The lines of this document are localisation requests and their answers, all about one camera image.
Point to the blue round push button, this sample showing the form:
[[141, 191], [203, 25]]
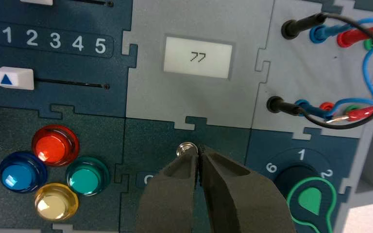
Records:
[[22, 172]]

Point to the red banana socket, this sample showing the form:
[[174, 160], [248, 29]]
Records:
[[326, 106]]

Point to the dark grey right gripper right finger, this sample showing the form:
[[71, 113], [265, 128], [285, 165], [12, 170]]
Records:
[[244, 202]]

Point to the teal and grey task board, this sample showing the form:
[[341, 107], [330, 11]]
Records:
[[160, 103]]

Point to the green banana socket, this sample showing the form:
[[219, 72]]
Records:
[[352, 108], [370, 44]]

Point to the white slider knob blue triangle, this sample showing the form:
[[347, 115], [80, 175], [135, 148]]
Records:
[[14, 78], [37, 2]]

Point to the small white number display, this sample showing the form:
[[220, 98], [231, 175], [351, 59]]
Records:
[[198, 57]]

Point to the silver metal toggle switch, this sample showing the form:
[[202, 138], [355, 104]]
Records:
[[185, 148]]

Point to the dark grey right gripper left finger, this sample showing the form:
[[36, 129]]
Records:
[[167, 202]]

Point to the red round push button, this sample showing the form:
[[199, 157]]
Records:
[[55, 145]]

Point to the black rotary knob green pointer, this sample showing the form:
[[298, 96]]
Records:
[[305, 196]]

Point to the yellow round push button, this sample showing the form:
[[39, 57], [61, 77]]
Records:
[[56, 202]]

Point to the green round push button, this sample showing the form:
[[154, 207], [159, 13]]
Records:
[[87, 176]]

